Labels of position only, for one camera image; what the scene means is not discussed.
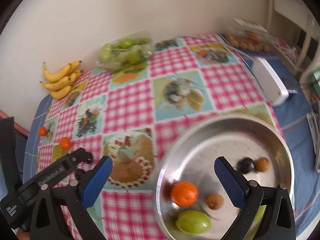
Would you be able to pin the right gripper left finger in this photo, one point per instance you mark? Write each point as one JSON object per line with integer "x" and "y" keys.
{"x": 48, "y": 221}

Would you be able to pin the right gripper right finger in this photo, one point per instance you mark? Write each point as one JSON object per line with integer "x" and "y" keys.
{"x": 278, "y": 220}

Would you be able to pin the brown round longan fruit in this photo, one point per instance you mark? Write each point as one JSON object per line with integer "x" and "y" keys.
{"x": 262, "y": 164}

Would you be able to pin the dark plum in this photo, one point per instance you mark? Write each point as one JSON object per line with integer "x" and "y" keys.
{"x": 89, "y": 158}
{"x": 79, "y": 173}
{"x": 245, "y": 165}

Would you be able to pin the brown longan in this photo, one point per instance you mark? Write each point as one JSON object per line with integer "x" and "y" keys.
{"x": 215, "y": 201}

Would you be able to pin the large orange tangerine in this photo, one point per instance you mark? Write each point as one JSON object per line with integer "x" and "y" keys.
{"x": 184, "y": 194}

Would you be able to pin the bag of green fruits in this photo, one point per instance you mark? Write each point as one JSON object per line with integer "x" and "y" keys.
{"x": 127, "y": 51}

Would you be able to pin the green fruit left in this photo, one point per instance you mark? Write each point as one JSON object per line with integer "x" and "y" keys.
{"x": 256, "y": 222}

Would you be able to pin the green fruit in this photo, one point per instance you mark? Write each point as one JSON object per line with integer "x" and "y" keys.
{"x": 256, "y": 222}
{"x": 193, "y": 222}

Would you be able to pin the small orange tangerine far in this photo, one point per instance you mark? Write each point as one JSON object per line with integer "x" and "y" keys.
{"x": 42, "y": 132}

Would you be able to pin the orange tangerine upper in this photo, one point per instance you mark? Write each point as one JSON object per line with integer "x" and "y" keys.
{"x": 65, "y": 143}

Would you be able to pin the green fruit right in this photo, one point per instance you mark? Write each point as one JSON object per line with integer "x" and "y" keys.
{"x": 193, "y": 222}

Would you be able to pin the blue cloth under tablecloth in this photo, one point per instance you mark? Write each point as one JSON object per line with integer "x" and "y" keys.
{"x": 297, "y": 129}

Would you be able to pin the round steel tray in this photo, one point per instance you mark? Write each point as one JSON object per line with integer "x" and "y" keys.
{"x": 192, "y": 158}

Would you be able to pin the yellow banana bunch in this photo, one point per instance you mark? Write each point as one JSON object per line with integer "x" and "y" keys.
{"x": 59, "y": 84}

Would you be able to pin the white plastic box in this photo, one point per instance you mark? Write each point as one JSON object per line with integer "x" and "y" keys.
{"x": 269, "y": 81}

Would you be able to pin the pink checkered fruit tablecloth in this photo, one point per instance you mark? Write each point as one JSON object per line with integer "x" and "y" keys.
{"x": 150, "y": 99}

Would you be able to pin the black power adapter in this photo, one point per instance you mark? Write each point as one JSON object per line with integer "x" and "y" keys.
{"x": 290, "y": 86}

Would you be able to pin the clear box of longans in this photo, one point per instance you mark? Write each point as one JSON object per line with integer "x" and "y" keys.
{"x": 248, "y": 35}

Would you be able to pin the white chair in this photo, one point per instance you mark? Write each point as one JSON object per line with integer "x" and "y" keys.
{"x": 305, "y": 31}

